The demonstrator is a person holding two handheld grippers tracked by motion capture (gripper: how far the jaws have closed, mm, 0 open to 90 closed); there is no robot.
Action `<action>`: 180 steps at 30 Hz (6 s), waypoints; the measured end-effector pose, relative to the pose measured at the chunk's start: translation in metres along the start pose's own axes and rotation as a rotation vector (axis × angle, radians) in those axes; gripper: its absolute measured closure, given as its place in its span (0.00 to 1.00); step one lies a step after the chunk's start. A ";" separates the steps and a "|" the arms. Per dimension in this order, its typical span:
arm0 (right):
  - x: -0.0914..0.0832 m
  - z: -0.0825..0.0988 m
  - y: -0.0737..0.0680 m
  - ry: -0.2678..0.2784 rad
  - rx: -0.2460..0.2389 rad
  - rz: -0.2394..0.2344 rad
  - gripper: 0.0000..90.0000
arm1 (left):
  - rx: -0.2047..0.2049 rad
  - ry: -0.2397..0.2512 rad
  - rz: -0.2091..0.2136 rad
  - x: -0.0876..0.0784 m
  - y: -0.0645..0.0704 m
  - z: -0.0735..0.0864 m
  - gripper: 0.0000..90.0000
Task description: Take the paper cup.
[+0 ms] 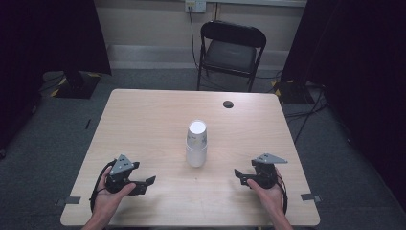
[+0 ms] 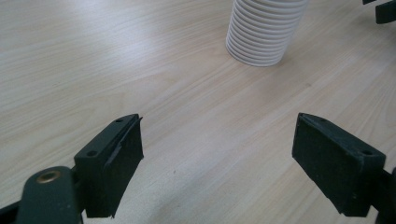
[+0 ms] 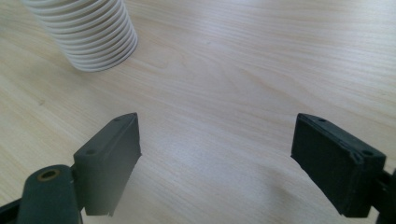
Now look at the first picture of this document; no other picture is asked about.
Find black stand base yellow tape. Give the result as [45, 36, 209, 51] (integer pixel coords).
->
[49, 70, 103, 100]
[270, 79, 309, 105]

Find grey tape strip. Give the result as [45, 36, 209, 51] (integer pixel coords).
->
[300, 193, 323, 204]
[55, 195, 82, 207]

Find black folding chair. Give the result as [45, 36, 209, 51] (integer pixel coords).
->
[196, 19, 268, 94]

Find white wall socket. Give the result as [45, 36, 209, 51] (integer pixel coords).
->
[184, 0, 208, 14]

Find black wall socket cable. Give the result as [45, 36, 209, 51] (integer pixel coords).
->
[188, 6, 201, 71]

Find black curtain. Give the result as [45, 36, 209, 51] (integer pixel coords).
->
[0, 0, 113, 151]
[280, 0, 406, 213]

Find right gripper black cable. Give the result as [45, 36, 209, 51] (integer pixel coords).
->
[276, 178, 289, 216]

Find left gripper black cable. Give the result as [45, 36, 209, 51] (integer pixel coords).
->
[89, 158, 117, 214]

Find person's left hand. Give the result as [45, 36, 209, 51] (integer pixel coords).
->
[91, 173, 137, 219]

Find person's right hand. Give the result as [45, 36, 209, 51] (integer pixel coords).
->
[246, 168, 287, 215]

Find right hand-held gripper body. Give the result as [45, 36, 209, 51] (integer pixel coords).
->
[250, 152, 288, 190]

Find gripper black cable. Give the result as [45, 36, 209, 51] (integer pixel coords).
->
[89, 158, 117, 214]
[276, 178, 289, 216]

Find black floor cables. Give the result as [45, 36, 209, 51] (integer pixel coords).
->
[282, 83, 330, 146]

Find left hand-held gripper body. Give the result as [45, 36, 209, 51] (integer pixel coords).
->
[104, 153, 142, 195]

